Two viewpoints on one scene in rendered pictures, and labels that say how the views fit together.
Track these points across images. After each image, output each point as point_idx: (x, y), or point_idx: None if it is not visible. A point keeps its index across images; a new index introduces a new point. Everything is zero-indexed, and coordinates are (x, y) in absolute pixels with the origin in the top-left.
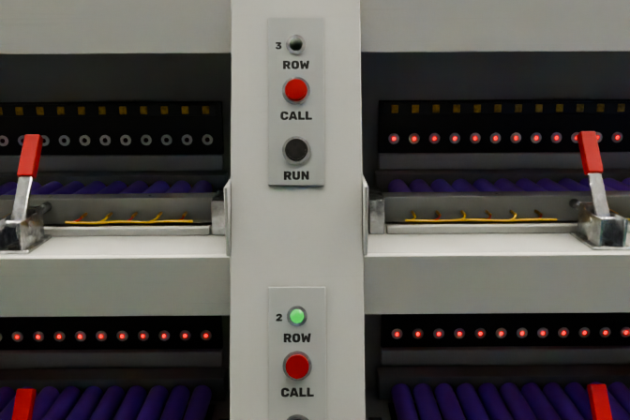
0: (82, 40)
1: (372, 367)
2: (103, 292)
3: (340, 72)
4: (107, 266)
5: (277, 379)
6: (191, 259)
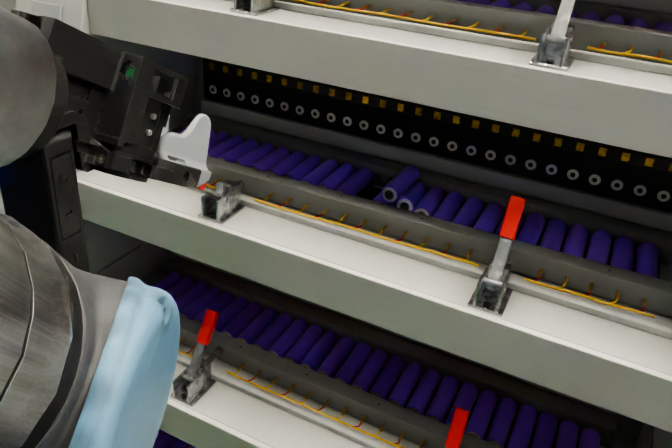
0: (603, 130)
1: None
2: (562, 373)
3: None
4: (574, 356)
5: None
6: (663, 380)
